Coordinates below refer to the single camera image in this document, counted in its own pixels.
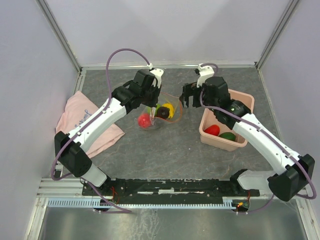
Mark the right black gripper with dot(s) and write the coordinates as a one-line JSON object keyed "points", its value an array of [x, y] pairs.
{"points": [[188, 91]]}

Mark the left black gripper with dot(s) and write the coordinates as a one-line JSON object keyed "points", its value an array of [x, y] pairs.
{"points": [[154, 102]]}

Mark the yellow lemon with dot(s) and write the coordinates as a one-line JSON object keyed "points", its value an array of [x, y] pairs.
{"points": [[171, 109]]}

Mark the clear zip top bag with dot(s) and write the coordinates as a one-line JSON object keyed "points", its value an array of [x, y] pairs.
{"points": [[159, 122]]}

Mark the dark purple plum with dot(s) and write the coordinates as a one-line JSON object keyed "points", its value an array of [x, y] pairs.
{"points": [[162, 112]]}

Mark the pink plastic bin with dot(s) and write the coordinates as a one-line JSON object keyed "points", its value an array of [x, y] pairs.
{"points": [[209, 119]]}

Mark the red apple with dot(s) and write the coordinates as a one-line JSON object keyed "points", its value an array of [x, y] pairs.
{"points": [[144, 120]]}

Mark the small red fruit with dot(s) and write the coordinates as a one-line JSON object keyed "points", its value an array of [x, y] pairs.
{"points": [[213, 130]]}

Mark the green apple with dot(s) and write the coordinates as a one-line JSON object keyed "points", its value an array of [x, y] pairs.
{"points": [[152, 110]]}

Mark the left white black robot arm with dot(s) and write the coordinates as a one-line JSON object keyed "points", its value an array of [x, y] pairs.
{"points": [[71, 148]]}

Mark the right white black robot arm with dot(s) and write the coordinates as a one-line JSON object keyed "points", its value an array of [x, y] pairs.
{"points": [[291, 173]]}

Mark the dark green fruit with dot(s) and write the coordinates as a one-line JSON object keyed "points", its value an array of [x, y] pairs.
{"points": [[228, 136]]}

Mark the pink folded cloth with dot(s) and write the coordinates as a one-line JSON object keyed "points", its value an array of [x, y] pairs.
{"points": [[77, 110]]}

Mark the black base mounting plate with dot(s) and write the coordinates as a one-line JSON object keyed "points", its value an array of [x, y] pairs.
{"points": [[170, 191]]}

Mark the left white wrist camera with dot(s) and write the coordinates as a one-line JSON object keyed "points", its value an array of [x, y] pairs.
{"points": [[158, 73]]}

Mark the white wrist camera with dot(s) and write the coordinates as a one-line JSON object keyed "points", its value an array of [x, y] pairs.
{"points": [[205, 71], [158, 73]]}

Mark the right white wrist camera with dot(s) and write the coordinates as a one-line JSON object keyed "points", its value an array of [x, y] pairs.
{"points": [[205, 71]]}

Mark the aluminium frame rail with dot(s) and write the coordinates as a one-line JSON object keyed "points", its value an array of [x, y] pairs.
{"points": [[163, 66]]}

